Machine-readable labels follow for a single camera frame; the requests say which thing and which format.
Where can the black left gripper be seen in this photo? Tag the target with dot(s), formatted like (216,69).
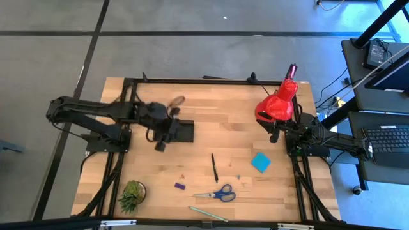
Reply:
(155,115)

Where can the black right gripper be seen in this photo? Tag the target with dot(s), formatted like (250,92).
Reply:
(277,126)

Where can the red desk lamp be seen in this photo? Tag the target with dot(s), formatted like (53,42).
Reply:
(278,103)

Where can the blue sticky note pad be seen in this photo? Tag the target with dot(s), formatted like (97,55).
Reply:
(260,162)

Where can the black pen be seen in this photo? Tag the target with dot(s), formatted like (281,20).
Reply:
(214,167)

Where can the purple eraser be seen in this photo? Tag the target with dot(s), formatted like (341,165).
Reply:
(180,186)

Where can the turquoise pencil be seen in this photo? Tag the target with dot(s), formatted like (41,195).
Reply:
(207,213)

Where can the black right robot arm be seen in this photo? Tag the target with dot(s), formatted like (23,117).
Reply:
(338,140)

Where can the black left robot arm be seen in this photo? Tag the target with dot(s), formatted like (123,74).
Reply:
(89,108)

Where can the black mesh desk organizer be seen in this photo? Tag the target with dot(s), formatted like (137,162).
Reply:
(187,131)

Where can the black lamp power plug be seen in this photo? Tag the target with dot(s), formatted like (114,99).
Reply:
(252,77)

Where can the thin black rod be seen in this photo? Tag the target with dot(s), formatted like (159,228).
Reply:
(214,77)

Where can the yellow power plug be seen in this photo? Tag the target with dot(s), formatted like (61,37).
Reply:
(339,102)

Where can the small black floor plug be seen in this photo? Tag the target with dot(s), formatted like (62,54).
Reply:
(347,81)

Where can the potted succulent plant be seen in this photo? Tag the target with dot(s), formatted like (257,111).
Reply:
(132,195)

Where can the black desk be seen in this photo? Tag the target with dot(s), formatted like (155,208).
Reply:
(370,102)
(383,175)

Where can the silver aluminium bar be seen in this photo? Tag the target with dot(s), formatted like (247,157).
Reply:
(118,223)
(295,226)

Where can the black caster wheel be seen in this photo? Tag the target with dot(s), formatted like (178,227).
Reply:
(357,190)

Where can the black laptop keyboard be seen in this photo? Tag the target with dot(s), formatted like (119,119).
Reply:
(390,140)

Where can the black power adapter box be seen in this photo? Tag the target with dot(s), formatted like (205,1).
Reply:
(375,54)

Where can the black computer monitor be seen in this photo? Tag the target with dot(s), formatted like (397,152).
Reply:
(394,76)

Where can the black stand pole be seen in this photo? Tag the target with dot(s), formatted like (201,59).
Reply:
(380,22)

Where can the grey floor stand foot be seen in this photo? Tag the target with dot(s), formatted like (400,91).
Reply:
(9,147)

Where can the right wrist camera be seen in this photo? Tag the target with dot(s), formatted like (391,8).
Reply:
(274,137)

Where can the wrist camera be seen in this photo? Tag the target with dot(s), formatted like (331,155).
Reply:
(160,146)
(274,137)

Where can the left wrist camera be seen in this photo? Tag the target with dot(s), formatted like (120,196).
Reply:
(160,146)

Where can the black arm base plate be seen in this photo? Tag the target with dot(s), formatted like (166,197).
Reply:
(319,153)
(96,145)

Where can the small black frame peg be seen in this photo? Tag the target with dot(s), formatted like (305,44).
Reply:
(144,77)

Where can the black aluminium table frame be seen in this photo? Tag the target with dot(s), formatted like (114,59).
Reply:
(223,81)

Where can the grey camera bracket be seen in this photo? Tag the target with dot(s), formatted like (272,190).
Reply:
(207,224)

